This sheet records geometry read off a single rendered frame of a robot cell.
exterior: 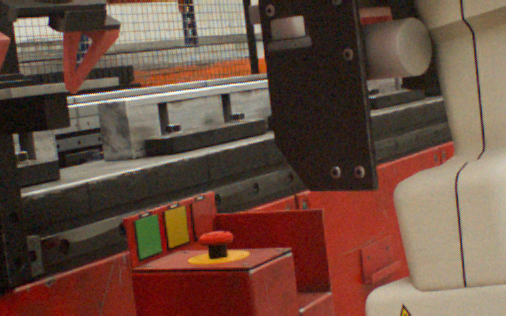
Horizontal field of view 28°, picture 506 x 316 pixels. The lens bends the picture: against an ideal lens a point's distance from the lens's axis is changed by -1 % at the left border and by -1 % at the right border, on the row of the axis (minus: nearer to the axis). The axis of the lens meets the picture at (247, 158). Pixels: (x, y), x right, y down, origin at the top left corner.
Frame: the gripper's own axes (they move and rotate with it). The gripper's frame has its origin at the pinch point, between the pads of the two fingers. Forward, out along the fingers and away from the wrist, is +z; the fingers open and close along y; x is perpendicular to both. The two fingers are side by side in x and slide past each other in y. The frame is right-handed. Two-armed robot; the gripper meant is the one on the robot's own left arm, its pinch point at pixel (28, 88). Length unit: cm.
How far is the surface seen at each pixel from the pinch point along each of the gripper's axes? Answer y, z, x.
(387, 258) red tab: -114, 61, -27
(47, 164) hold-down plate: -24.6, 24.9, -27.4
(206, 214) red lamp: -35.4, 24.1, -7.1
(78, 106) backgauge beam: -61, 38, -68
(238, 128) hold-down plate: -73, 31, -38
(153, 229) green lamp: -23.7, 22.3, -4.2
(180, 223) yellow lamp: -29.4, 23.4, -5.6
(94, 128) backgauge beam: -65, 43, -67
